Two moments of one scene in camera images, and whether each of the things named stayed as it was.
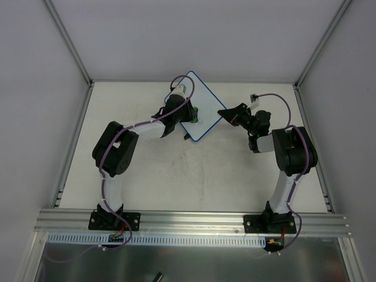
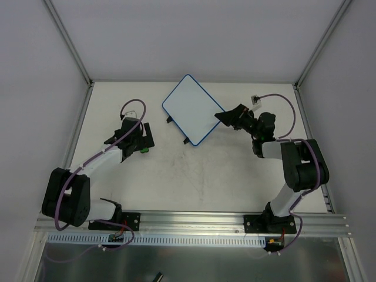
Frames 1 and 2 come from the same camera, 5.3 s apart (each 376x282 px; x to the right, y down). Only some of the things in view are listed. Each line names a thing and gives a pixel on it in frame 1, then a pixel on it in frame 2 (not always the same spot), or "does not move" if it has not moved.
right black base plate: x=284 y=224 does not move
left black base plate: x=133 y=220 does not move
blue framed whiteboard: x=205 y=103 does not move
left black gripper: x=188 y=112 -> x=147 y=135
